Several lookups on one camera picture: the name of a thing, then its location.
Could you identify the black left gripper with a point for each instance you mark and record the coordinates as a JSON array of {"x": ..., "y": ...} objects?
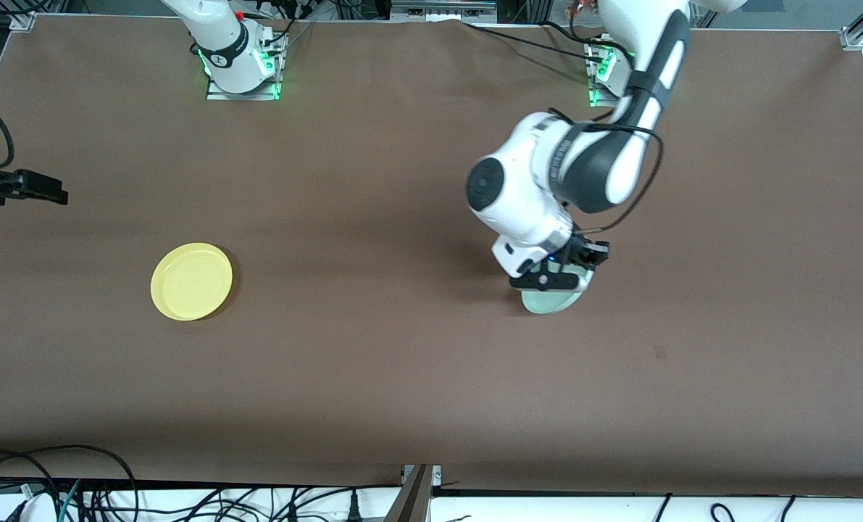
[{"x": 580, "y": 250}]

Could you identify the pale green round plate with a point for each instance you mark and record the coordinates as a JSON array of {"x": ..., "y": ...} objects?
[{"x": 551, "y": 301}]

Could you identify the yellow round plate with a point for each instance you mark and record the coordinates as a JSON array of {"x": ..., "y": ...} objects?
[{"x": 191, "y": 281}]

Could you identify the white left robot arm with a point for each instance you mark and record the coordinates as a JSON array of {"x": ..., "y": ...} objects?
[{"x": 525, "y": 188}]

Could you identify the brown table cover cloth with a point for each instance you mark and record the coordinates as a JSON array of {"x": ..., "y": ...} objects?
[{"x": 402, "y": 399}]

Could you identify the orange background object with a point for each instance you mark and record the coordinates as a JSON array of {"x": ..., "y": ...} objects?
[{"x": 580, "y": 6}]

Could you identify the black power plug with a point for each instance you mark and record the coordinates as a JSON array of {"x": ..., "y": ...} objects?
[{"x": 353, "y": 507}]

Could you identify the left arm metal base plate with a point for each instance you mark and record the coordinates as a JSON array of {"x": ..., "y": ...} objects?
[{"x": 599, "y": 104}]

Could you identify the small aluminium corner bracket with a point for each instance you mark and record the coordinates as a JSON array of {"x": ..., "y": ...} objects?
[{"x": 24, "y": 20}]

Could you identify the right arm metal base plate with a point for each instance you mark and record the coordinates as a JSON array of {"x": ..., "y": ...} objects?
[{"x": 243, "y": 96}]

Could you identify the aluminium profile post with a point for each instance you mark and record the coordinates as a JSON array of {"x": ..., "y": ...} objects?
[{"x": 413, "y": 500}]

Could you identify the aluminium frame crossbar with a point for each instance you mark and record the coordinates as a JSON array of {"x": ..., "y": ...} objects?
[{"x": 442, "y": 9}]

